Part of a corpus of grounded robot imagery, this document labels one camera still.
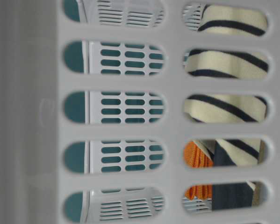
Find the white plastic shopping basket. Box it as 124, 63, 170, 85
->
0, 0, 280, 224

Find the cream navy striped slipper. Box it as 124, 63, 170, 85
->
184, 5, 268, 210

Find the orange knitted cloth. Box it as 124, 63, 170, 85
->
183, 141, 213, 200

